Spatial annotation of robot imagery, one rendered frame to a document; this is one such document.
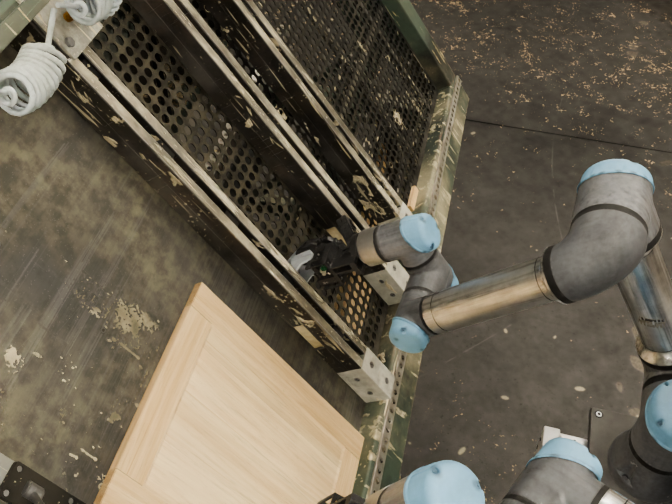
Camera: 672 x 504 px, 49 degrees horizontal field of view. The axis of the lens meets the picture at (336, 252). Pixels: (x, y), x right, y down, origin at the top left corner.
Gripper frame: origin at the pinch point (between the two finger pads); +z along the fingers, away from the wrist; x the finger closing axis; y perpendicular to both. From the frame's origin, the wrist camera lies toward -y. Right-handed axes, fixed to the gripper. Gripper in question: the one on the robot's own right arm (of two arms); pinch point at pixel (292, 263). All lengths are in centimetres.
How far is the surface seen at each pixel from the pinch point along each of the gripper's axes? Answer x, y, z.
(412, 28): 12, -116, 0
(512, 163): 130, -188, 26
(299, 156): -12.7, -20.1, -4.5
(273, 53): -30.0, -37.2, -4.0
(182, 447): -8.2, 49.2, 0.1
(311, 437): 21.5, 30.0, 0.4
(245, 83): -32.6, -22.1, -4.1
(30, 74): -67, 31, -19
